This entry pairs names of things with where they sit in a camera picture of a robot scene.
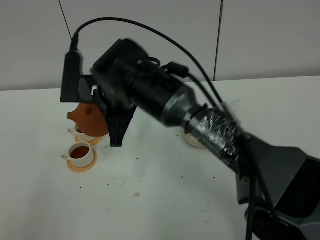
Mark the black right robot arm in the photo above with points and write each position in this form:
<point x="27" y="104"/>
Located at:
<point x="281" y="185"/>

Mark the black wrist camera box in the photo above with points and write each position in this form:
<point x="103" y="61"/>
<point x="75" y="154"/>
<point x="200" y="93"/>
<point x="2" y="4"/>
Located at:
<point x="76" y="87"/>

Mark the white teacup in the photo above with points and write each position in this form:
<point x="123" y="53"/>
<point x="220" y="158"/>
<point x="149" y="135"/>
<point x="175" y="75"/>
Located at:
<point x="79" y="154"/>
<point x="82" y="137"/>

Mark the orange coaster near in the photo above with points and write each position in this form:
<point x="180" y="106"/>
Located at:
<point x="83" y="169"/>

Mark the beige round teapot saucer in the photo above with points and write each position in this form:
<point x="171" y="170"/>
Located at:
<point x="191" y="141"/>

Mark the brown clay teapot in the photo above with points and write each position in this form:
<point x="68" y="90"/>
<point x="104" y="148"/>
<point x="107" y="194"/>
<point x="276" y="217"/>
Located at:
<point x="90" y="120"/>

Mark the orange coaster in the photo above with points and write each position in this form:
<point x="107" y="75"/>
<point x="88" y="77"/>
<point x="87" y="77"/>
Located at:
<point x="83" y="169"/>
<point x="94" y="142"/>

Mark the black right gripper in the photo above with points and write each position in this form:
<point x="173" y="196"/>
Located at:
<point x="127" y="78"/>

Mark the white teacup far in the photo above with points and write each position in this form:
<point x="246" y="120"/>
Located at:
<point x="82" y="137"/>

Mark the orange coaster far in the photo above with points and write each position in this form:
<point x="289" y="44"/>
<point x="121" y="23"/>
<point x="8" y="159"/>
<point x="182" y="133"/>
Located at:
<point x="94" y="142"/>

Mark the white teacup near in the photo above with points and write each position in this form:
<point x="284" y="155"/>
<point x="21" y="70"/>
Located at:
<point x="79" y="154"/>

